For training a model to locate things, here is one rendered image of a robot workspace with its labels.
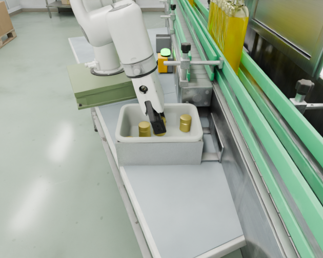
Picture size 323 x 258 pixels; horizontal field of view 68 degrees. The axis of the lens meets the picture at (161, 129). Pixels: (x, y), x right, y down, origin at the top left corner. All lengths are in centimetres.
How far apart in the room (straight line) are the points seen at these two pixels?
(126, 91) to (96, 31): 39
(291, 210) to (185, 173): 30
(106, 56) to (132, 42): 48
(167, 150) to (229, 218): 21
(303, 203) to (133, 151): 39
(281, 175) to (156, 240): 27
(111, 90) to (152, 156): 37
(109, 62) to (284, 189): 78
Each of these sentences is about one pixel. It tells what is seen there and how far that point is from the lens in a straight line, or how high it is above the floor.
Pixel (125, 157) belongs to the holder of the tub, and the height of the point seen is 78.
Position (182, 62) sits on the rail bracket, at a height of 96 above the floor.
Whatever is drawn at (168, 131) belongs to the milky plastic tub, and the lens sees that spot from 72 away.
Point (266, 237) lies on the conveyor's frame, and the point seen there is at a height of 85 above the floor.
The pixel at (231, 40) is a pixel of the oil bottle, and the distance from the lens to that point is 76.
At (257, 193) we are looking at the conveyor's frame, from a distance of 45.
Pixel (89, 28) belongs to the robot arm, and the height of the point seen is 108.
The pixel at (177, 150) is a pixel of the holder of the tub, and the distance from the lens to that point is 61.
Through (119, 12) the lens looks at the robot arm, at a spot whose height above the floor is 112.
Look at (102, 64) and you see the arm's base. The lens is 100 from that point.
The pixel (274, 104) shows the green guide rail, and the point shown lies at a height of 93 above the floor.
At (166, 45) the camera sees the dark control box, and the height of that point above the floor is 80.
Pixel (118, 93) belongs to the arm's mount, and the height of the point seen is 78.
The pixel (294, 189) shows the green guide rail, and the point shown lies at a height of 95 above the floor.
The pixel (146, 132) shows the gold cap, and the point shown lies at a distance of 68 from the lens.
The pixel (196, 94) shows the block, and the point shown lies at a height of 86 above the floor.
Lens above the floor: 121
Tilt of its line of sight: 37 degrees down
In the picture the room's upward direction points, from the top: straight up
